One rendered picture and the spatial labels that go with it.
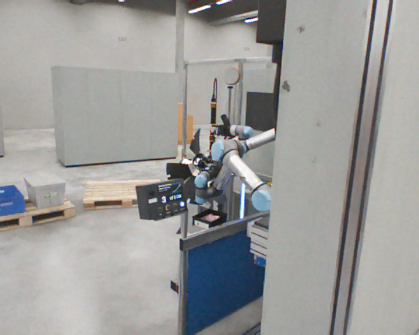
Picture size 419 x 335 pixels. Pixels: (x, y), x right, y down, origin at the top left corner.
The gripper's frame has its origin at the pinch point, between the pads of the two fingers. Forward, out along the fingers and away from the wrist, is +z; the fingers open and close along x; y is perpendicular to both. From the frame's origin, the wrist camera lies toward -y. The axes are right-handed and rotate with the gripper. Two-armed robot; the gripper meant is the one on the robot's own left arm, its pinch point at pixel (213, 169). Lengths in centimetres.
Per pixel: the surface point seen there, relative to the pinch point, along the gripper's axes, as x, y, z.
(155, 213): 6, 18, -78
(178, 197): 2, 8, -64
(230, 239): 46, -13, -20
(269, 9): -61, -51, -218
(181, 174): 7.0, 30.3, 19.8
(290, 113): -53, -52, -221
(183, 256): 42, 11, -55
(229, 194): 31, -4, 42
